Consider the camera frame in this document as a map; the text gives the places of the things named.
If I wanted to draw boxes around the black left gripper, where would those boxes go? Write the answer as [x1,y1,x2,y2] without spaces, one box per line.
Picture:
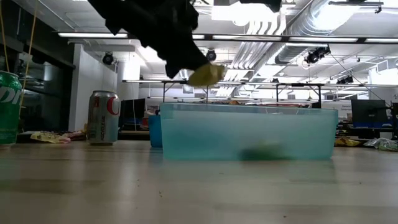
[88,0,212,78]

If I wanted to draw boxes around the yellow candy pack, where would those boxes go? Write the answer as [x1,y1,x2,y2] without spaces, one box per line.
[29,131,72,145]
[238,140,295,162]
[333,136,362,148]
[187,63,226,88]

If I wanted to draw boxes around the pink candy pack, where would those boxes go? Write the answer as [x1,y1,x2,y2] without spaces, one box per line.
[62,129,87,141]

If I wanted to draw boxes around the clear green candy pack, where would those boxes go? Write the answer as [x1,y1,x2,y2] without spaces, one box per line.
[363,137,398,152]

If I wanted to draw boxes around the black computer monitor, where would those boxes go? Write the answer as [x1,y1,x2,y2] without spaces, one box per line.
[119,98,146,121]
[351,99,389,124]

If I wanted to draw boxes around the blue plastic bin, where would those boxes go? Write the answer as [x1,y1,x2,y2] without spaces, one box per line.
[147,113,164,149]

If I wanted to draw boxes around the silver diet cola can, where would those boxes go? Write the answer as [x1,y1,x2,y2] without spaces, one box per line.
[86,90,121,146]

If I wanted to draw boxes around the teal translucent plastic bin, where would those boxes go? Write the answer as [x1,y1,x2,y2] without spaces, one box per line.
[159,102,340,162]

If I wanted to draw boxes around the green soda can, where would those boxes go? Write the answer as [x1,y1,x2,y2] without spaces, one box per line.
[0,70,24,147]

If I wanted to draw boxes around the yellow power cord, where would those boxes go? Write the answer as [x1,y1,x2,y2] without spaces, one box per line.
[17,0,39,118]

